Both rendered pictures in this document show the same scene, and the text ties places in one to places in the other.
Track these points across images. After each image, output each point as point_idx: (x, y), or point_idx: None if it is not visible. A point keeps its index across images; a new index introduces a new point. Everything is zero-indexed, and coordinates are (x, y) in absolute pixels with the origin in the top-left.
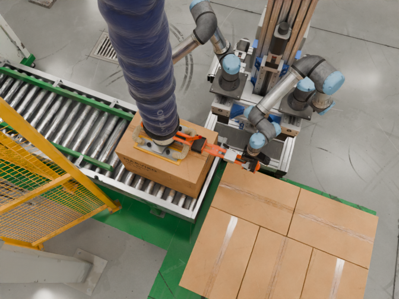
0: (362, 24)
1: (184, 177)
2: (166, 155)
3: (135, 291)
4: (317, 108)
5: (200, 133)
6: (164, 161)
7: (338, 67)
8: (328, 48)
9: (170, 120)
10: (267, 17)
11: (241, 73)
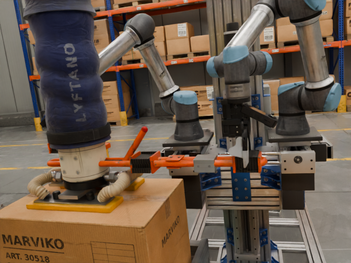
0: (339, 183)
1: (120, 222)
2: (86, 202)
3: None
4: (318, 90)
5: (152, 182)
6: (81, 212)
7: (338, 214)
8: (315, 202)
9: (89, 85)
10: (212, 30)
11: (205, 132)
